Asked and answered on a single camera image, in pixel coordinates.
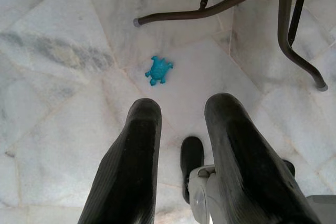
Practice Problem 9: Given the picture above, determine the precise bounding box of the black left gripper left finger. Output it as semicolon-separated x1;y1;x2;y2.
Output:
77;98;162;224

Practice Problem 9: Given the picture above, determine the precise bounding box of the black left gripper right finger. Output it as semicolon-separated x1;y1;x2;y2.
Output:
204;92;323;224

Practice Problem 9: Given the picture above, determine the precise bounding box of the grey robot leg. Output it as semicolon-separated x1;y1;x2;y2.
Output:
188;165;220;224

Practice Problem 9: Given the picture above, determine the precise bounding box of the black robot foot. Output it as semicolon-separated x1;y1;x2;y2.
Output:
180;136;205;204

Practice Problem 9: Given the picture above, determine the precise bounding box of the blue turtle toy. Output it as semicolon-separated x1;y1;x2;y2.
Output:
145;55;174;87

